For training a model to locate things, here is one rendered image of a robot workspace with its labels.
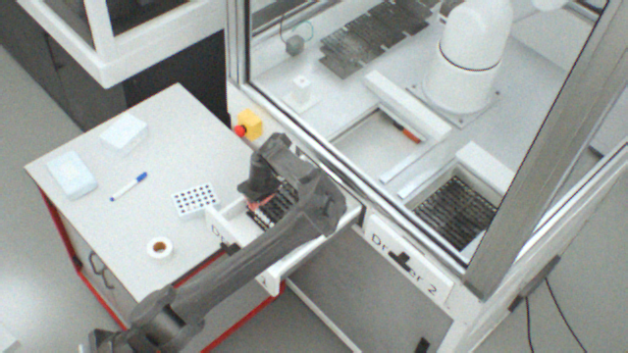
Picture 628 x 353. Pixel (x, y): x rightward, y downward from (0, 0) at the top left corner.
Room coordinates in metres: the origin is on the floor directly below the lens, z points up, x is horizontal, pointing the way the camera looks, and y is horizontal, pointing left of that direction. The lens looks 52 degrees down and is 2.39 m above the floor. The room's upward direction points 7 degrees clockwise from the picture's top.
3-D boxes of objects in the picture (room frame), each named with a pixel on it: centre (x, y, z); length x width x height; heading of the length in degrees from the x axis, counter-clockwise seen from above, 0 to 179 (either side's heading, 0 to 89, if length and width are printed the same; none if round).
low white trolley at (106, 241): (1.17, 0.47, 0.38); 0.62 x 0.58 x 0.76; 49
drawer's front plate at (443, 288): (0.92, -0.27, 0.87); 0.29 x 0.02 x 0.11; 49
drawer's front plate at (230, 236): (0.89, 0.17, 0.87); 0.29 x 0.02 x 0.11; 49
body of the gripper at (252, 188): (1.00, 0.14, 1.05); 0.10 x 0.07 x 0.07; 139
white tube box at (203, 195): (1.09, 0.35, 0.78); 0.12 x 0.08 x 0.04; 122
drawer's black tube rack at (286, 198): (1.04, 0.04, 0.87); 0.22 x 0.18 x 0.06; 139
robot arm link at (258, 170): (1.01, 0.14, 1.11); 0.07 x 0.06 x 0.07; 158
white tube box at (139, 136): (1.30, 0.62, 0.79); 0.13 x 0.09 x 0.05; 154
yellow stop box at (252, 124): (1.33, 0.23, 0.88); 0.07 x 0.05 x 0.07; 49
